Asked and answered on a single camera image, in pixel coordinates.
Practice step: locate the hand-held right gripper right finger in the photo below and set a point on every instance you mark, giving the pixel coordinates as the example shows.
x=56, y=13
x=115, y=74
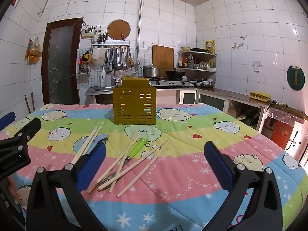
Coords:
x=217, y=166

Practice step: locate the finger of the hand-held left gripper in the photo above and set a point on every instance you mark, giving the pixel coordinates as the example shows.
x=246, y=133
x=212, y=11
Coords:
x=28, y=127
x=7, y=120

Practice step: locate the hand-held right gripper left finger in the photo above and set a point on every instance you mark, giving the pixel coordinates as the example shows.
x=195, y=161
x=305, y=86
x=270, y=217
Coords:
x=93, y=163

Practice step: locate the grey plastic spoon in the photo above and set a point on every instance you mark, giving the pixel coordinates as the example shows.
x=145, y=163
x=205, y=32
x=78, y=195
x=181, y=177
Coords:
x=102, y=138

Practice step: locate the group of wooden chopsticks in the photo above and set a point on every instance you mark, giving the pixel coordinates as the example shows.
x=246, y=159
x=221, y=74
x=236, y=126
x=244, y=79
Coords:
x=144, y=167

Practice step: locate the yellow perforated utensil holder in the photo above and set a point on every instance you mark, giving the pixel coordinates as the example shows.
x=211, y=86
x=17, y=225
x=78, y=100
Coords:
x=134, y=103

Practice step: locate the person's left forearm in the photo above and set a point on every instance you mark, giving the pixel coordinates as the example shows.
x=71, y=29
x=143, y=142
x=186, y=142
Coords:
x=13, y=185

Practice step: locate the row of hanging metal utensils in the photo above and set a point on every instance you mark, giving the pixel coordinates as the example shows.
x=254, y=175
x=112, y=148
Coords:
x=119, y=59

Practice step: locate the metal fork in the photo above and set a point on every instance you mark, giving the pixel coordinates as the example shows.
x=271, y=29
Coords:
x=108, y=178

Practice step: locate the leaning wooden sticks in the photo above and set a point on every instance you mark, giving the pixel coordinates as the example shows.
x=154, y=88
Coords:
x=27, y=103

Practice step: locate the printed cartoon blanket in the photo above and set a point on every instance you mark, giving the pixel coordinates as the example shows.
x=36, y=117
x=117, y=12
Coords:
x=192, y=173

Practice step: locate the kitchen counter cabinet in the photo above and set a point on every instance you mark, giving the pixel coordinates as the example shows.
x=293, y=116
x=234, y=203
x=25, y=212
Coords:
x=214, y=99

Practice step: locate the brown frosted glass door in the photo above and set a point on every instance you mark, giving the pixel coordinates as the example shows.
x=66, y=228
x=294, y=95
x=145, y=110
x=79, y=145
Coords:
x=60, y=62

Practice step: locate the orange metal cabinet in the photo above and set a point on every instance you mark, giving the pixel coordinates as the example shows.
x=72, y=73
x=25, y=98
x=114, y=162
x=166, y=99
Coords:
x=282, y=133

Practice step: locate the hanging yellow snack bags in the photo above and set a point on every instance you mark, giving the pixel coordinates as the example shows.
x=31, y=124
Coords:
x=33, y=53

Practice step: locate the steel sink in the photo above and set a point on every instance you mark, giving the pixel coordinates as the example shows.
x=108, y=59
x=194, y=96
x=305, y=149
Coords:
x=103, y=89

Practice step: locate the yellow egg carton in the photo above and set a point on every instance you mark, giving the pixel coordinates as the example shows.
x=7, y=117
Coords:
x=259, y=96

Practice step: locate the cluttered side table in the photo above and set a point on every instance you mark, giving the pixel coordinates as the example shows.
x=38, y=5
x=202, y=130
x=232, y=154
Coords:
x=284, y=114

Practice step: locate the cluster of small bowls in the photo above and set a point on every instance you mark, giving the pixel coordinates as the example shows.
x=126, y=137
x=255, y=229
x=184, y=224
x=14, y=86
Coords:
x=202, y=83

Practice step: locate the white soap bottle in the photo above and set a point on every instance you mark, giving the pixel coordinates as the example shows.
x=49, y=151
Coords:
x=103, y=78

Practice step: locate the metal faucet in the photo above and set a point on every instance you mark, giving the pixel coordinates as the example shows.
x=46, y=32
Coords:
x=116, y=77

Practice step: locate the hanging yellow red gloves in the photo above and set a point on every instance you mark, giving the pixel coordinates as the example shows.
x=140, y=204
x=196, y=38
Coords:
x=85, y=57

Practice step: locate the steel gas stove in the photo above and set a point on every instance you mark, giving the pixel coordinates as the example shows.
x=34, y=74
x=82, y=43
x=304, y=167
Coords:
x=170, y=83

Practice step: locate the metal corner shelf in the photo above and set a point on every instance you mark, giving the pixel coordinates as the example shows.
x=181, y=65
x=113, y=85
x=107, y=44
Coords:
x=199, y=70

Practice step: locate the hanging white cloth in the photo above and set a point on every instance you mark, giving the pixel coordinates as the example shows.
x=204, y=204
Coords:
x=98, y=55

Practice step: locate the black wok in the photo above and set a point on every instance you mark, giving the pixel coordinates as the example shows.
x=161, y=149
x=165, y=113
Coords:
x=175, y=74

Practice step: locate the row of condiment bottles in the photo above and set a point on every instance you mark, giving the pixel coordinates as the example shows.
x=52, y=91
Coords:
x=190, y=62

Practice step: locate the steel pot with lid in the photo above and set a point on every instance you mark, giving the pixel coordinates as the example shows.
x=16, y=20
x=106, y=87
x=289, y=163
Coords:
x=151, y=72

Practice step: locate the green round board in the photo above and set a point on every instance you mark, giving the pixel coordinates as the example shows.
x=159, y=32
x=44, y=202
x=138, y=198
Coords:
x=290, y=81

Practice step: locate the metal cutlery cup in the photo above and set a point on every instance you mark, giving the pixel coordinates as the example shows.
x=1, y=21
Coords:
x=102, y=38

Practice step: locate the black flat pan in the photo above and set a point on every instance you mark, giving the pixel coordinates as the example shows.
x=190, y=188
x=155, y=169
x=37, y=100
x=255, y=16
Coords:
x=198, y=50

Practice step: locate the rectangular wooden cutting board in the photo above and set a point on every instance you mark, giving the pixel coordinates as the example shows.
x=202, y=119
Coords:
x=163, y=57

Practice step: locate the beige bowl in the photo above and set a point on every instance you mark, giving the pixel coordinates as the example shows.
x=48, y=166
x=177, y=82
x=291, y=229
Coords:
x=185, y=48

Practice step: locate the round wooden board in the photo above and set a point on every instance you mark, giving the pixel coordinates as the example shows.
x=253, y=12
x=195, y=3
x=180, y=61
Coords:
x=119, y=30

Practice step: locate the beige wall controller box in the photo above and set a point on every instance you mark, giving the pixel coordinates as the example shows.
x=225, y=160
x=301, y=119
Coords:
x=87, y=33

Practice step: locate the white wall utensil rack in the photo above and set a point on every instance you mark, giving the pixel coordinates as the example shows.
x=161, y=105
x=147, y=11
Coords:
x=110, y=43

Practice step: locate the yellow wall poster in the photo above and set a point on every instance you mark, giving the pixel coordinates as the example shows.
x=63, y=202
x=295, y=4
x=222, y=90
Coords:
x=210, y=47

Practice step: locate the metal wall pipe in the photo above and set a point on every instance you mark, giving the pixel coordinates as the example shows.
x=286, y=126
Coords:
x=140, y=16

